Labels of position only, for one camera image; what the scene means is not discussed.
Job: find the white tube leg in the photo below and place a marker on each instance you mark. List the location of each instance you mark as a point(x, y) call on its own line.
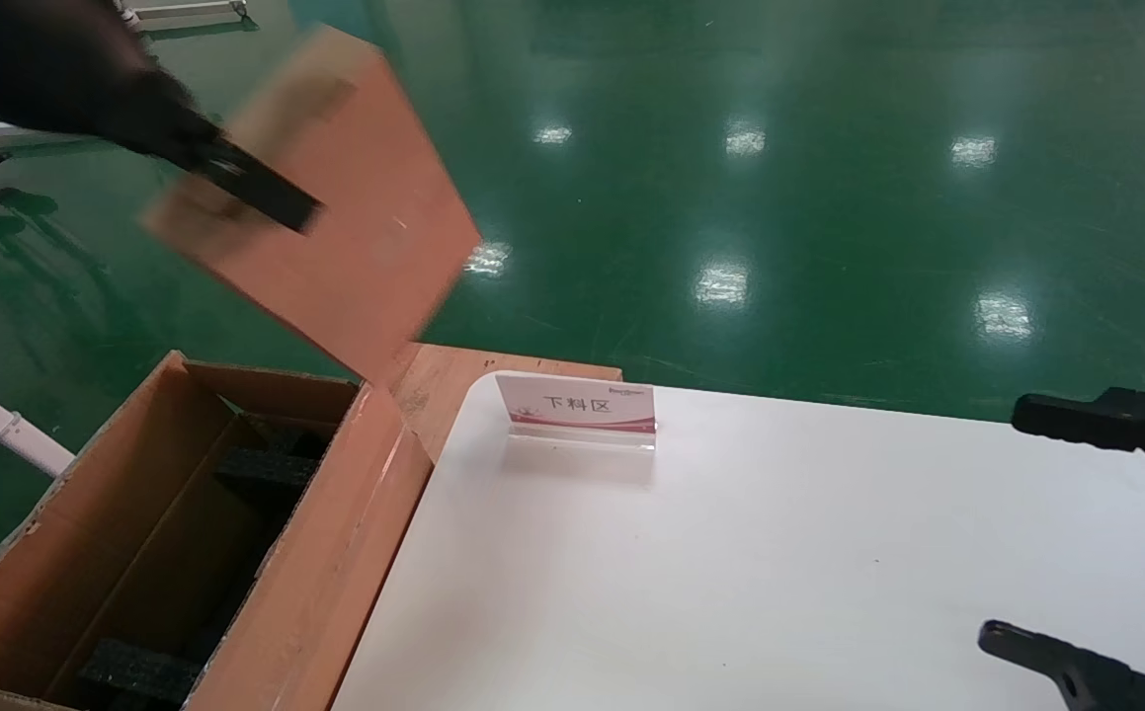
point(9, 430)

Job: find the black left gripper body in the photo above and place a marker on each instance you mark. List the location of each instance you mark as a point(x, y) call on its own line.
point(39, 59)

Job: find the wooden pallet under table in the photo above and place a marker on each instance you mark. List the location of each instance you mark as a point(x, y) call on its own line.
point(444, 385)

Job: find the small cardboard box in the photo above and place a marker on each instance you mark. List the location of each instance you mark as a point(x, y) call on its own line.
point(365, 247)

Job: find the pink acrylic table sign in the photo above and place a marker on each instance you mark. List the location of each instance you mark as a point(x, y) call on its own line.
point(577, 405)

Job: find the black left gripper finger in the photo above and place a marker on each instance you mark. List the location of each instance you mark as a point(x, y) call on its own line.
point(266, 193)

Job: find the large cardboard box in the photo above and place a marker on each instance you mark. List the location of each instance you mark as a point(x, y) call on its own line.
point(335, 553)

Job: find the black foam insert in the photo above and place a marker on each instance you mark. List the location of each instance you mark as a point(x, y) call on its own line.
point(266, 469)
point(137, 671)

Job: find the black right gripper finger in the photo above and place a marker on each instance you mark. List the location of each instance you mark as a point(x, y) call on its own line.
point(1076, 681)
point(1076, 420)

